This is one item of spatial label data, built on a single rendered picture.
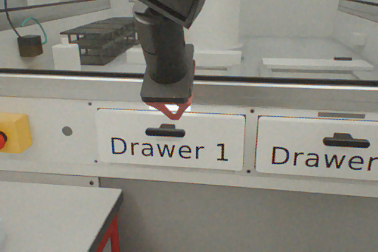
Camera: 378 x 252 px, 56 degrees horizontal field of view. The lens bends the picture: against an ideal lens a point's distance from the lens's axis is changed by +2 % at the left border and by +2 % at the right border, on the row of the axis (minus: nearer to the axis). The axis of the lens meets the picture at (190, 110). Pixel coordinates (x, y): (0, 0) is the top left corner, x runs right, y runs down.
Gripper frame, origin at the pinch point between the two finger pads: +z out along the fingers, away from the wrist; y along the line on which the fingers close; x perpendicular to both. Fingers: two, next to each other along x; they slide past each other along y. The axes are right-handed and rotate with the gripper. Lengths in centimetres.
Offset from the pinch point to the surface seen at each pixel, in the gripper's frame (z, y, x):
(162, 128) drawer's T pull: 8.2, 1.1, 3.5
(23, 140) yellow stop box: 13.0, 0.4, 32.5
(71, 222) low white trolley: 15.8, -14.5, 18.9
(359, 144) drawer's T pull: 8.7, -0.2, -30.3
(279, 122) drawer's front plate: 9.1, 4.0, -17.6
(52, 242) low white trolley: 13.0, -18.7, 19.7
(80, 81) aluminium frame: 4.7, 9.0, 20.2
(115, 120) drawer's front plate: 9.9, 3.7, 13.5
